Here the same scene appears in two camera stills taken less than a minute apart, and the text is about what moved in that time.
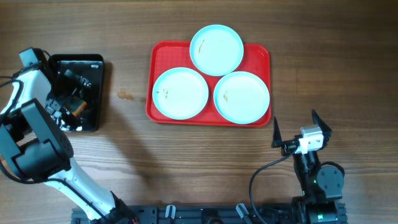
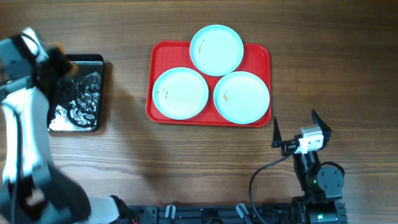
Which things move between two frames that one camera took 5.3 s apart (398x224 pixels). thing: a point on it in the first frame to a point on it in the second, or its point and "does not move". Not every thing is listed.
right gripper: [288, 145] does not move
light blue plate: [180, 93] does not move
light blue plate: [216, 50] does not move
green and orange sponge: [77, 105] to [72, 68]
